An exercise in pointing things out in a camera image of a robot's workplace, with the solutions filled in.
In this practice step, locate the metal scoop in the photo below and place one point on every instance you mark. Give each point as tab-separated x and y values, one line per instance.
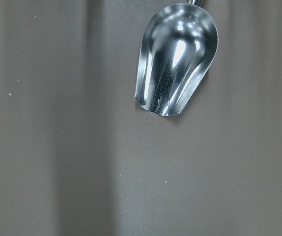
178	47

